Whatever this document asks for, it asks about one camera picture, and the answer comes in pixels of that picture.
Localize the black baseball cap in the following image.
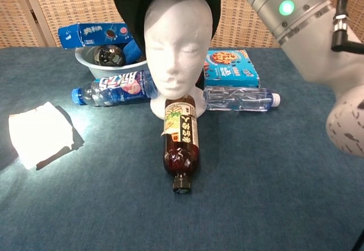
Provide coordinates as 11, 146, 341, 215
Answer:
110, 0, 222, 54

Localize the white foam mannequin head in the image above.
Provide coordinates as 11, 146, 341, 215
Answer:
143, 0, 214, 118

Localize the blue chocolate chip cookie box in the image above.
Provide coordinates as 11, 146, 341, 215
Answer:
203, 48, 260, 88

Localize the black round jar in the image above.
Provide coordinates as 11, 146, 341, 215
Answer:
93, 44, 126, 67

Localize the blue Oreo box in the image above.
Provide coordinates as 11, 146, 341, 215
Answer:
57, 22, 137, 50

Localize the woven folding screen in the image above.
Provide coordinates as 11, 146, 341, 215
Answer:
0, 0, 364, 49

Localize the pale plastic basin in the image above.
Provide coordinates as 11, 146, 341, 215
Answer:
75, 45, 148, 80

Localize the clear water bottle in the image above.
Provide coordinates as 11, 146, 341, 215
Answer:
202, 87, 281, 112

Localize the blue labelled drink bottle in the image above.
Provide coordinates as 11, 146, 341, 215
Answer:
71, 69, 159, 107

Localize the brown tea bottle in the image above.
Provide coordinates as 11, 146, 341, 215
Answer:
163, 94, 201, 195

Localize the blue felt table cover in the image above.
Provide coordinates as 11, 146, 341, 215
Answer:
0, 46, 364, 251

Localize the white and black folded cloth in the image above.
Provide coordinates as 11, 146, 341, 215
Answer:
7, 101, 85, 171

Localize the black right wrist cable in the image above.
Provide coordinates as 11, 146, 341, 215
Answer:
331, 0, 364, 53

